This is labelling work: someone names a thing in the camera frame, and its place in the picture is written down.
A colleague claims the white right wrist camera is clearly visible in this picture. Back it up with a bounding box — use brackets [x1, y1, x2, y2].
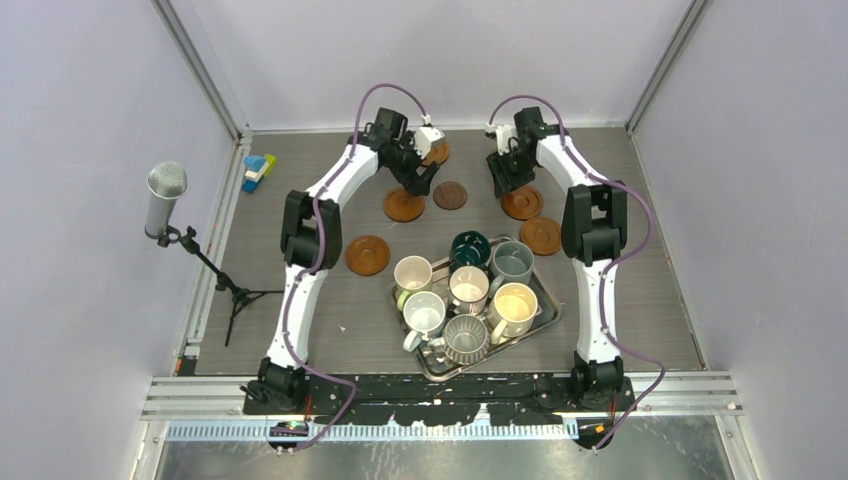
[494, 124, 517, 155]

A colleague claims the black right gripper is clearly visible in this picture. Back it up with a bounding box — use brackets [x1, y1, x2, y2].
[485, 144, 535, 198]

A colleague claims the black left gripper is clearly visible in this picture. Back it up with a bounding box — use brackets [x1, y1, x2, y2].
[386, 133, 440, 198]

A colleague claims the grey ribbed mug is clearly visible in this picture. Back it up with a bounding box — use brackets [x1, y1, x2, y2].
[428, 314, 490, 365]

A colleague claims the cream mug green handle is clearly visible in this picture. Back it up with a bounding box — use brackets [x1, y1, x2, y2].
[393, 255, 433, 311]

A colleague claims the blue toy brick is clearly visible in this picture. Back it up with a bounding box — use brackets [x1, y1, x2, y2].
[241, 155, 269, 194]

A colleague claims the silver microphone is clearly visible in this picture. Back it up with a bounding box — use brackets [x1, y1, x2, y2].
[144, 161, 188, 238]

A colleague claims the aluminium front rail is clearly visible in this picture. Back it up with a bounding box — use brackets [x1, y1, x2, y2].
[142, 371, 743, 443]

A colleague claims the dark green mug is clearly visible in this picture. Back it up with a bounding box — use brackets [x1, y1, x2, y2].
[449, 230, 491, 272]

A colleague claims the large cream mug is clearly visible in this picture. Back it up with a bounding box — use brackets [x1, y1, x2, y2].
[487, 283, 541, 345]

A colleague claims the orange wooden coaster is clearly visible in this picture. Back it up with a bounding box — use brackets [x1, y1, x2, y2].
[519, 216, 562, 256]
[345, 235, 391, 276]
[500, 185, 544, 221]
[383, 187, 426, 223]
[421, 142, 450, 167]

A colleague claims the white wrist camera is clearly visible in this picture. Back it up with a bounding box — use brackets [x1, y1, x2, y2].
[494, 124, 517, 155]
[413, 125, 445, 159]

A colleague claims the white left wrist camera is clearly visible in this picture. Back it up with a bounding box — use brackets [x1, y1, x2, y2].
[413, 125, 445, 159]

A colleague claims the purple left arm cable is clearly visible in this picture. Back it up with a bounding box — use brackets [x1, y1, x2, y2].
[281, 83, 435, 455]

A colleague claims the dark walnut wooden coaster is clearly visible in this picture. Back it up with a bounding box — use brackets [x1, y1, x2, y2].
[432, 181, 468, 210]

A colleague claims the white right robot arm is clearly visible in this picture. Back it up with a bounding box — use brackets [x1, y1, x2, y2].
[485, 125, 627, 411]

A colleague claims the white mug brown base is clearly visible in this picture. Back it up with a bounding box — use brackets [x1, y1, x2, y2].
[448, 266, 490, 315]

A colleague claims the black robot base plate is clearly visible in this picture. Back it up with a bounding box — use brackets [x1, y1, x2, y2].
[240, 373, 635, 427]

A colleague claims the green toy brick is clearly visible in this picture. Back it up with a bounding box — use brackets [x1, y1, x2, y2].
[263, 154, 277, 177]

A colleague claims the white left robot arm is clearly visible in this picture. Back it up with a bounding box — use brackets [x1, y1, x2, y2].
[246, 126, 444, 414]

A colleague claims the white grey mug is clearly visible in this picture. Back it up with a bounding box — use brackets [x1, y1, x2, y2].
[402, 291, 446, 352]

